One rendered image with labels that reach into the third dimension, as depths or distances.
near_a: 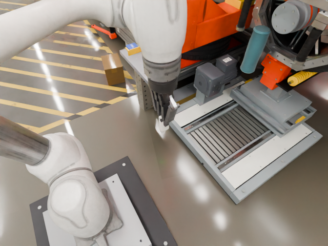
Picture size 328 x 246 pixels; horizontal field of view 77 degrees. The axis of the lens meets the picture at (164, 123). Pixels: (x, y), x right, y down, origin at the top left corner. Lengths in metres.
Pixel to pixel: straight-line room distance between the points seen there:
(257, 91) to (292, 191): 0.72
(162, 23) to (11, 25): 0.24
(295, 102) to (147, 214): 1.27
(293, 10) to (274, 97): 0.72
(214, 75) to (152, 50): 1.04
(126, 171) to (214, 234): 0.60
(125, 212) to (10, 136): 0.50
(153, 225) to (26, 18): 0.85
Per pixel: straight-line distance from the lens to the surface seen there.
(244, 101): 1.70
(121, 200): 0.94
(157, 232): 1.00
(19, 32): 0.43
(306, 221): 1.55
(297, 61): 1.06
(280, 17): 1.16
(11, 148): 0.72
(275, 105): 1.65
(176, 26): 0.42
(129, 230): 0.91
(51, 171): 0.80
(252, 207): 1.43
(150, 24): 0.41
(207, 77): 1.43
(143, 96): 1.61
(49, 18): 0.47
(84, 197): 0.70
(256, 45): 1.29
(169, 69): 0.47
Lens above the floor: 1.28
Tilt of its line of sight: 51 degrees down
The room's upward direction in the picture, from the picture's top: straight up
